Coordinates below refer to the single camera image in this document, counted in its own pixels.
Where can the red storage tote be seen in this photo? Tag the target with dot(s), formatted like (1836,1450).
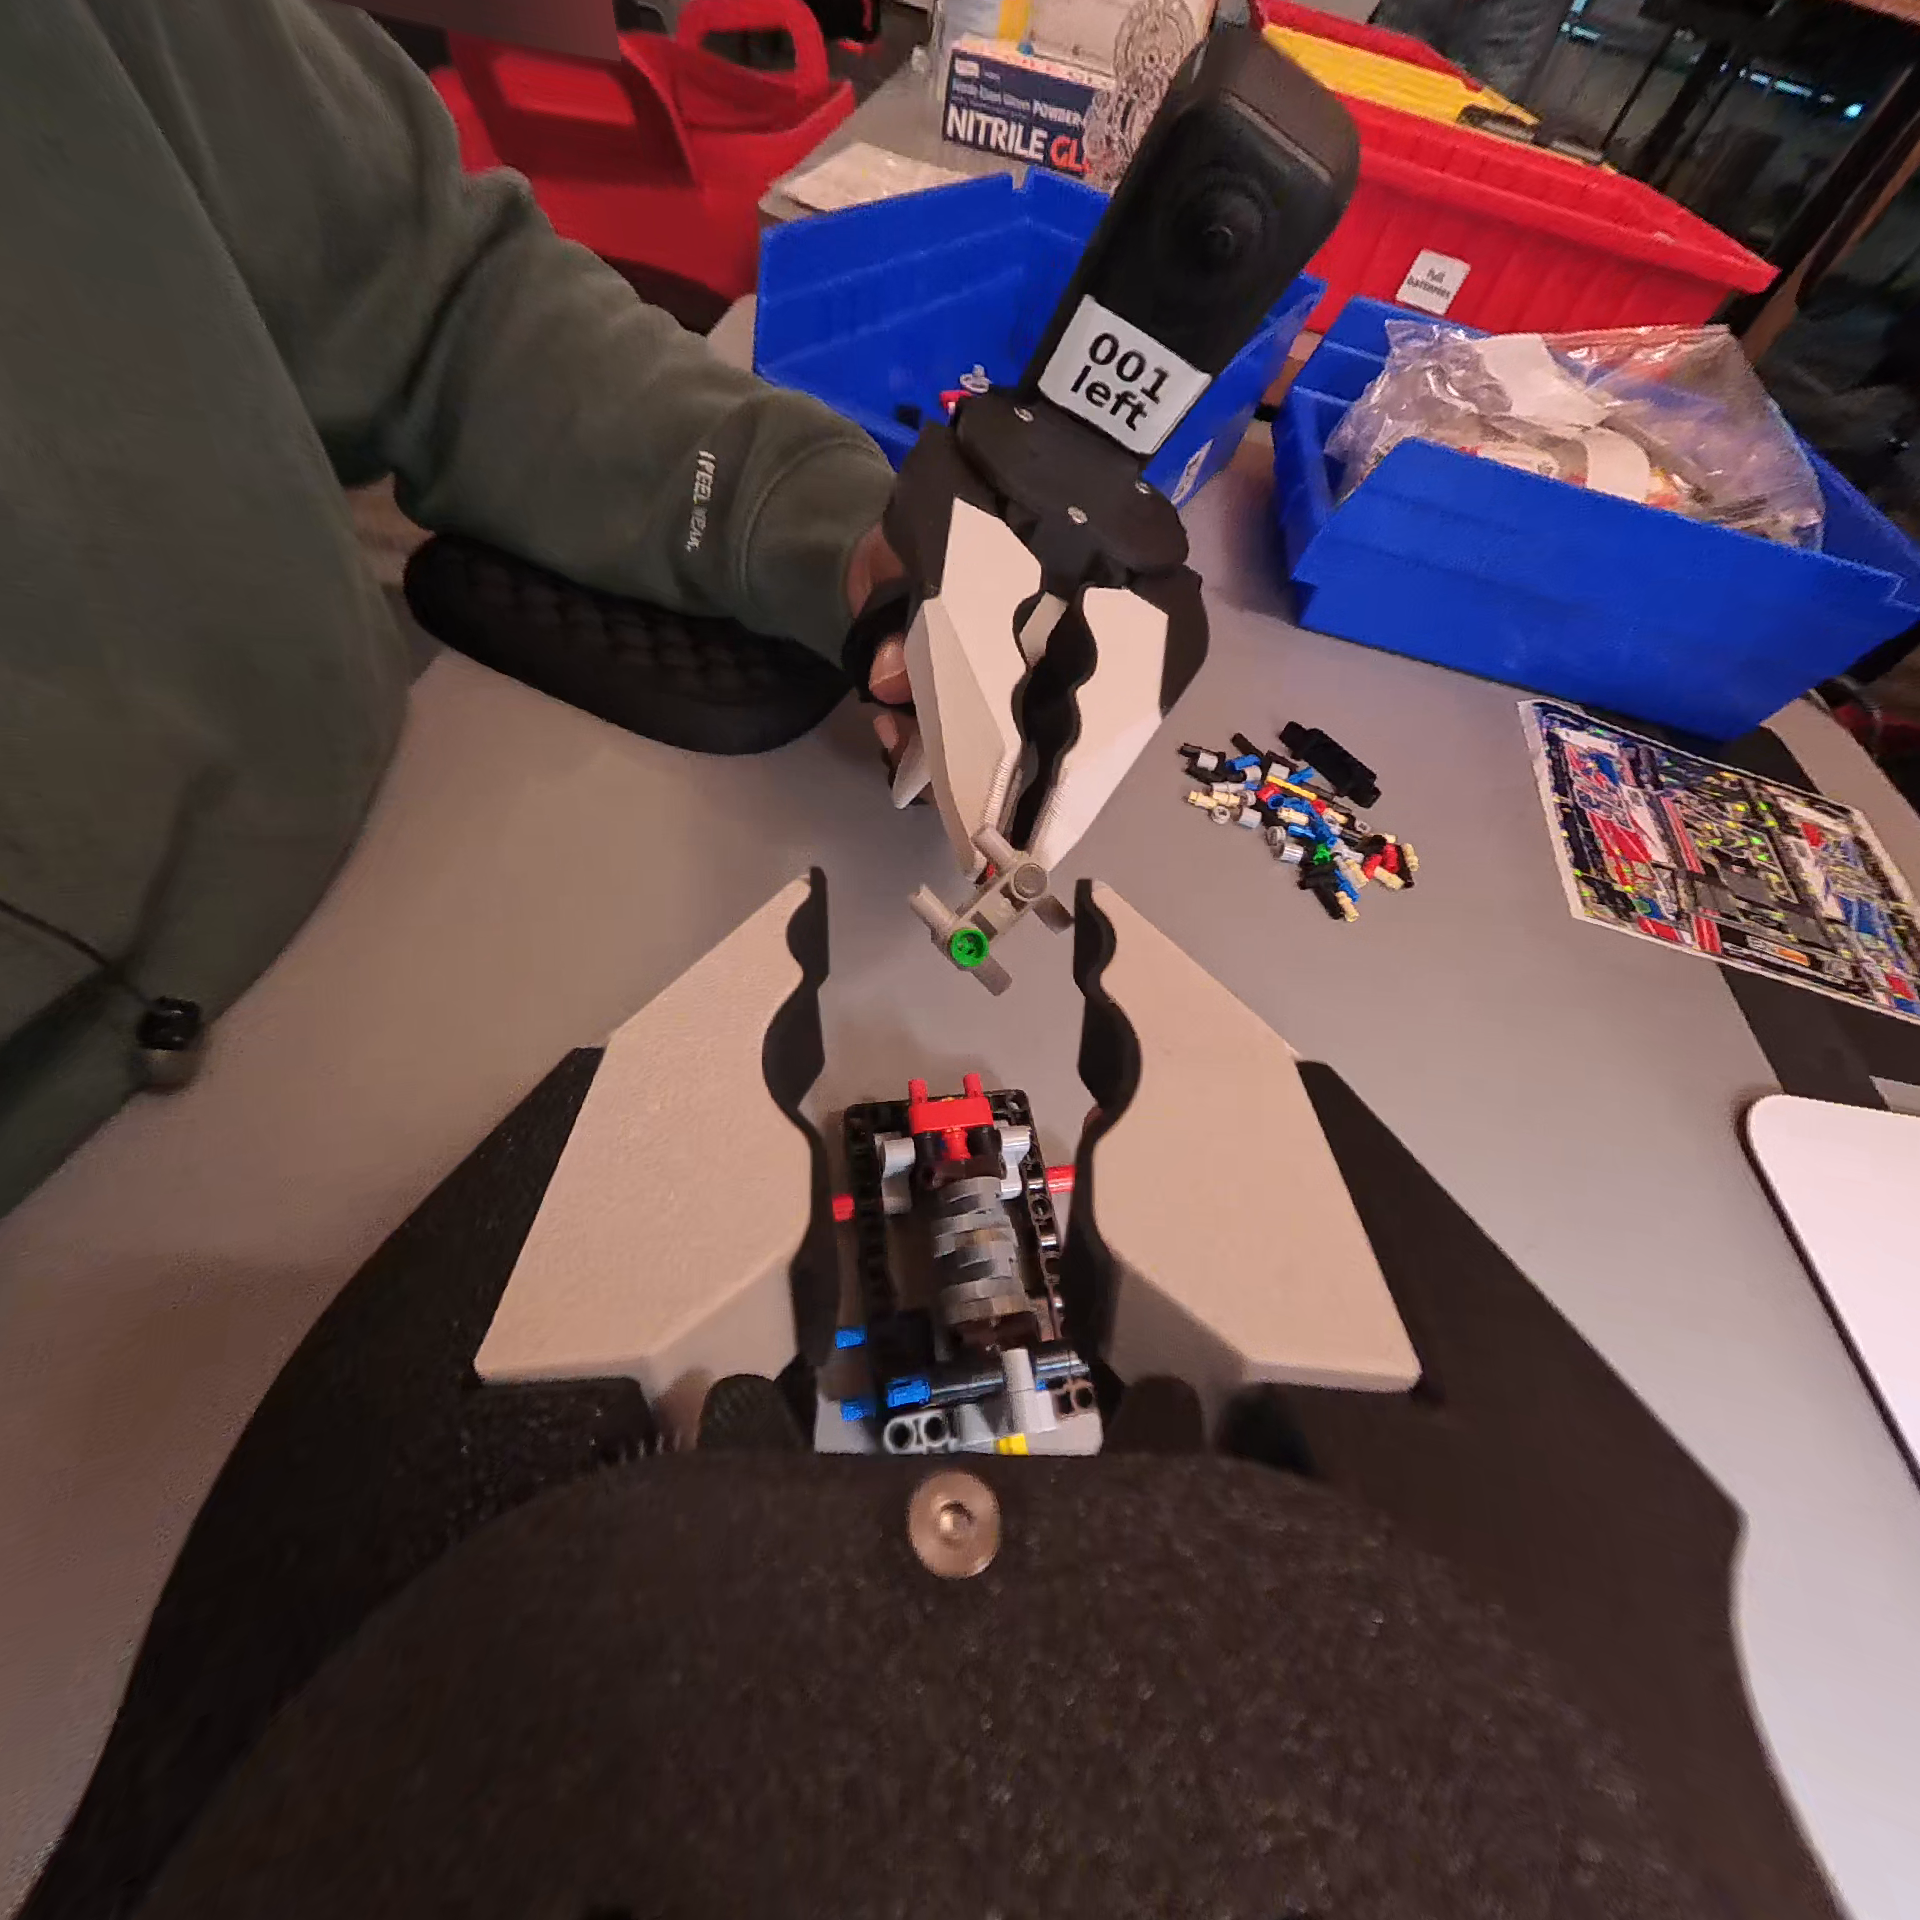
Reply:
(1543,225)

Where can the black wrist rest pad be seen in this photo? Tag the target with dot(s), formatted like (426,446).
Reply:
(598,675)

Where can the person's left hand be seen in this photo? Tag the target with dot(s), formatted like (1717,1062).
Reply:
(890,702)

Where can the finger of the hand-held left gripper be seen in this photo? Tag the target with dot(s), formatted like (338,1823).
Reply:
(1125,675)
(972,662)

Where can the red plastic container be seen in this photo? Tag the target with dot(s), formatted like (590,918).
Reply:
(676,164)

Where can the person's green sweatshirt torso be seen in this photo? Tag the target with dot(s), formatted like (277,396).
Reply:
(182,597)

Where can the blue storage bin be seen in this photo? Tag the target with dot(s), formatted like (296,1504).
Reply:
(1578,597)
(870,303)

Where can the black lego panel piece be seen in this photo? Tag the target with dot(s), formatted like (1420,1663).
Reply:
(1326,758)

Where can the pile of small lego pieces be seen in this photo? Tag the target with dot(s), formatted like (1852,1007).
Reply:
(1304,838)

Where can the disposable glove box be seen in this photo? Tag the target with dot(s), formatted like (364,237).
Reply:
(1020,126)

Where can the black lego chassis assembly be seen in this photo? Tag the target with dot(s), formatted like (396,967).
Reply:
(959,1232)

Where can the small grey lego axle assembly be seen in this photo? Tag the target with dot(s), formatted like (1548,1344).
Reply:
(996,903)

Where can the clear bag of lego parts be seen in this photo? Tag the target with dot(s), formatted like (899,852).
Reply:
(1578,420)

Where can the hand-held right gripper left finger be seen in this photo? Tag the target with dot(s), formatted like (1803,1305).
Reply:
(660,1198)

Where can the lego instruction booklet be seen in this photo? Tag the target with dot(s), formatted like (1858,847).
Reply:
(1724,854)

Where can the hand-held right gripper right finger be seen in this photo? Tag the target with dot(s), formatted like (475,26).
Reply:
(1249,1198)

